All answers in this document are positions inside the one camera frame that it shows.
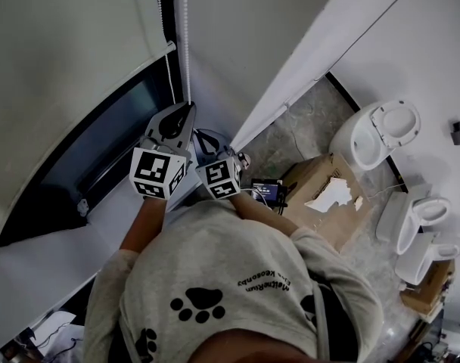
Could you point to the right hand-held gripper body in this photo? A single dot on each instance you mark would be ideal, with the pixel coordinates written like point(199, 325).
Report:
point(220, 178)

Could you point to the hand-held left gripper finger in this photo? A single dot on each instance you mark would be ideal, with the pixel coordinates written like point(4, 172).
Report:
point(154, 127)
point(188, 134)

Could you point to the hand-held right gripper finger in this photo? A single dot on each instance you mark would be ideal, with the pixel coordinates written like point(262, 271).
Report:
point(200, 149)
point(221, 149)

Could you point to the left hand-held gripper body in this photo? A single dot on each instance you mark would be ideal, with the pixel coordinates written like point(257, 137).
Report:
point(154, 170)

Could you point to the white roller blind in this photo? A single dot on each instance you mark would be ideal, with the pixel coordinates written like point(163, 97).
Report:
point(63, 51)

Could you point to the person's right forearm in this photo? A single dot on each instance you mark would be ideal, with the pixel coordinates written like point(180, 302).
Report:
point(264, 212)

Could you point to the person's left forearm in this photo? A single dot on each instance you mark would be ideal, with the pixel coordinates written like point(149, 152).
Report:
point(145, 225)

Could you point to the small round white device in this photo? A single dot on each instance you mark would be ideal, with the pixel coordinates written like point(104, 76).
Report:
point(245, 161)

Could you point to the black screen device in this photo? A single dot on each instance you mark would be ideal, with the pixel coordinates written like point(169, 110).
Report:
point(268, 191)

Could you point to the white window latch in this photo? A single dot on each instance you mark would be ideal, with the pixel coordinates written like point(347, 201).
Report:
point(82, 207)

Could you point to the torn white paper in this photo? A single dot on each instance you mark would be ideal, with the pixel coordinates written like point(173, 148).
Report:
point(328, 197)

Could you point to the large cardboard box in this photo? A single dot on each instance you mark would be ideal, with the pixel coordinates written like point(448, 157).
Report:
point(328, 229)

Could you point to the white toilet with raised lid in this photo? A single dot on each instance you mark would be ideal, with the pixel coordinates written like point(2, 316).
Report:
point(351, 142)

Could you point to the small white paper scrap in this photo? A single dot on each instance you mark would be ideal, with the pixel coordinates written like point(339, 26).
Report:
point(359, 203)

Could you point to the white toilet with tank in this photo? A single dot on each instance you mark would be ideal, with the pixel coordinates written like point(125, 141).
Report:
point(415, 259)
point(400, 218)

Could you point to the small cardboard box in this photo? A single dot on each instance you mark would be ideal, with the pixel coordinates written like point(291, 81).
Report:
point(426, 297)

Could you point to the dark window frame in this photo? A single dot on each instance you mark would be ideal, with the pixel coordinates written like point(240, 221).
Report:
point(82, 172)

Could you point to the black wall bracket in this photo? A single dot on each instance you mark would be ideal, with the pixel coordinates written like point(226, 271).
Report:
point(458, 134)

